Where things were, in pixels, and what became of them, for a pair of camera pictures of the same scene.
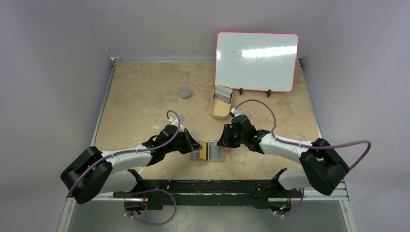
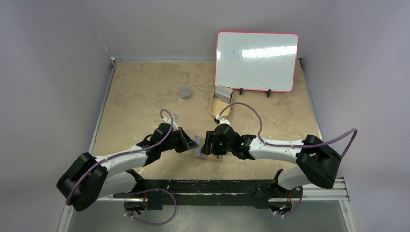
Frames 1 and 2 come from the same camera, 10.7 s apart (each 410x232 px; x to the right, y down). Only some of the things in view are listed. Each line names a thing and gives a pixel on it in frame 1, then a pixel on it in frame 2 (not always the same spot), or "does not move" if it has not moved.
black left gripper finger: x=194 y=144 does not move
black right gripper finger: x=223 y=141 → x=207 y=147
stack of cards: x=223 y=93 does not move
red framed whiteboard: x=256 y=62 does not move
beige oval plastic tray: x=219 y=109 does not move
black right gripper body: x=228 y=136 → x=212 y=144
